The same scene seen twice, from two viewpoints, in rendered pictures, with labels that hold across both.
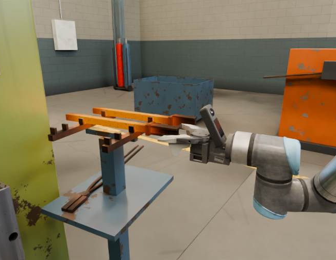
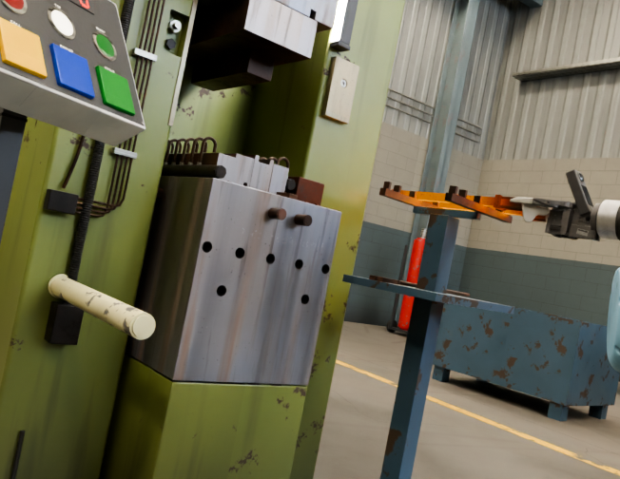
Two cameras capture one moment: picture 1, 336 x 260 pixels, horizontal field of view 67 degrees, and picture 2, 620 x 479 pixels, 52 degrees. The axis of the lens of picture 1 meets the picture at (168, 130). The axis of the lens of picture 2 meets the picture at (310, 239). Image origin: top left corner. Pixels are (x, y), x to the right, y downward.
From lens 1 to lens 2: 1.07 m
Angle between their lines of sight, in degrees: 27
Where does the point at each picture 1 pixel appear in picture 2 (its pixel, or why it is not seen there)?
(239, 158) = (607, 221)
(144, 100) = (457, 340)
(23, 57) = (369, 116)
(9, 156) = not seen: hidden behind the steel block
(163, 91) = (504, 326)
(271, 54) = not seen: outside the picture
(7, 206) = (333, 231)
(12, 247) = (320, 280)
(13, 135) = (333, 193)
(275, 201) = not seen: outside the picture
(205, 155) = (565, 223)
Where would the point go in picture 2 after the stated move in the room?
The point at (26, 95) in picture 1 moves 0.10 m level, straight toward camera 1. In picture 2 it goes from (358, 156) to (367, 151)
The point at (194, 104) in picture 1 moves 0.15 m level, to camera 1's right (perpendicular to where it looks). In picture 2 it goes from (570, 365) to (592, 370)
